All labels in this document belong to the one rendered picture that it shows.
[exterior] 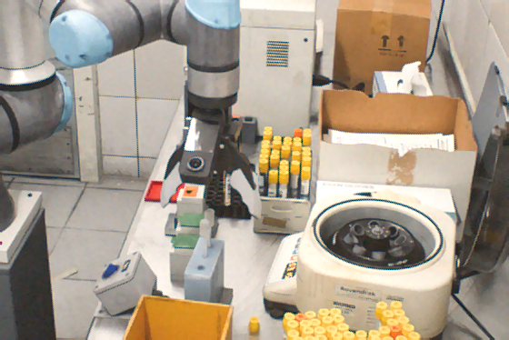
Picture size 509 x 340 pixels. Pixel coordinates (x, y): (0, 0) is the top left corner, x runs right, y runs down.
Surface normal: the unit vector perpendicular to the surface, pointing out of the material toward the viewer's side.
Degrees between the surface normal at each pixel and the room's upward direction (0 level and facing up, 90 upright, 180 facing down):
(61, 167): 90
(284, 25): 89
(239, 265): 0
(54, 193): 0
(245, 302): 0
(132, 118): 90
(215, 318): 90
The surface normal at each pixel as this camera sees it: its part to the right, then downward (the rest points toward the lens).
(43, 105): 0.73, 0.27
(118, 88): -0.10, 0.44
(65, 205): 0.02, -0.90
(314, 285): -0.57, 0.35
